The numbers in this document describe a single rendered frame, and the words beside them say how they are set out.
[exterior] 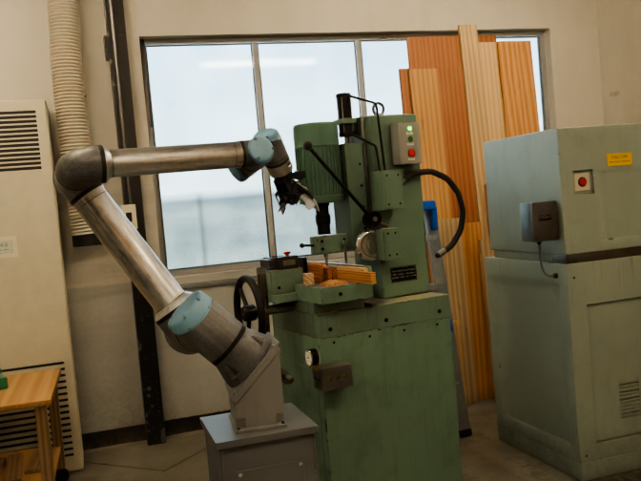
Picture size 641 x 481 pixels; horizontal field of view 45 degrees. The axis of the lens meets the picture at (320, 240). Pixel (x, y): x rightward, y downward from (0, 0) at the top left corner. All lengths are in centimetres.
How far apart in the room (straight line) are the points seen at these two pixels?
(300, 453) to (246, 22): 272
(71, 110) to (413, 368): 213
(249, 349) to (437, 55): 280
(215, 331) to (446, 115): 268
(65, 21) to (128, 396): 194
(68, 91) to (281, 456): 236
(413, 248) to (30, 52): 225
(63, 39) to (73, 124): 42
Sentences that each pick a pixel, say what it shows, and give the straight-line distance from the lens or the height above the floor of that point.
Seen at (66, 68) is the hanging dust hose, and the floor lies 196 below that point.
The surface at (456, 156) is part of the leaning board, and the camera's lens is 464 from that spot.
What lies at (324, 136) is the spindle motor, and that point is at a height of 145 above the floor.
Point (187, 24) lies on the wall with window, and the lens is 440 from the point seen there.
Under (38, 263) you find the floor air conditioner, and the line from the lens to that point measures 394.
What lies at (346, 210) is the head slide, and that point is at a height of 116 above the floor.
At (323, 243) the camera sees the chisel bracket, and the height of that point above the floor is 104.
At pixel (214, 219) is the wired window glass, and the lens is 436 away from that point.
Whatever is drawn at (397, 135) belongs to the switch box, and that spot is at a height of 143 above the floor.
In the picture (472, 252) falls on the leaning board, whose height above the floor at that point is 84.
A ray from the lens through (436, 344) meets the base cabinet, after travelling 308.
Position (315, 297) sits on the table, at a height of 86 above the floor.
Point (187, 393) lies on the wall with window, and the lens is 437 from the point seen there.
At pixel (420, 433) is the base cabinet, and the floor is 28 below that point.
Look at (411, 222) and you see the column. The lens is 312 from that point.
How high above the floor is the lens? 121
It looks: 3 degrees down
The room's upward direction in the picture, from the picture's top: 5 degrees counter-clockwise
